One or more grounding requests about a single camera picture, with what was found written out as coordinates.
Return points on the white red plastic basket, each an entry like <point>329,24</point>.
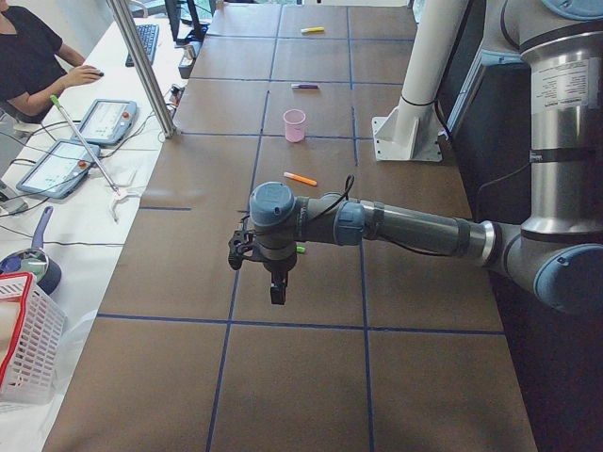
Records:
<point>31,328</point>

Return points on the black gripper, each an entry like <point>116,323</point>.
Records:
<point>277,266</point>

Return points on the aluminium frame post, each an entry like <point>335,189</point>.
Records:
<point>125,22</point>

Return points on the blue handled saucepan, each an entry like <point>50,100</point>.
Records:
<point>35,260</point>

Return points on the orange highlighter pen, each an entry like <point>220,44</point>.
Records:
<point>299,178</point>

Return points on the upper teach pendant tablet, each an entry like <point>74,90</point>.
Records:
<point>107,121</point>

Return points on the yellow highlighter pen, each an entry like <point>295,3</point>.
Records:
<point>312,30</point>

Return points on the black keyboard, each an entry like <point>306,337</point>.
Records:
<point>148,35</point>

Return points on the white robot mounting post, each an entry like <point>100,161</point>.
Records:
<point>410,131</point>

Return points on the teach pendant tablet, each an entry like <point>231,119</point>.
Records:
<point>107,121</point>
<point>58,173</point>

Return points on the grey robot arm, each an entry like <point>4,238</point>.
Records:
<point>556,253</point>

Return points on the lower teach pendant tablet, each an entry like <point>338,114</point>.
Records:
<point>58,173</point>

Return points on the person in black shirt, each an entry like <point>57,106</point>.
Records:
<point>36,64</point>

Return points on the black monitor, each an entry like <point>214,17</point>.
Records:
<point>186,26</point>

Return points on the pink mesh pen holder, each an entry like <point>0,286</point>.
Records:
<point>294,125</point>

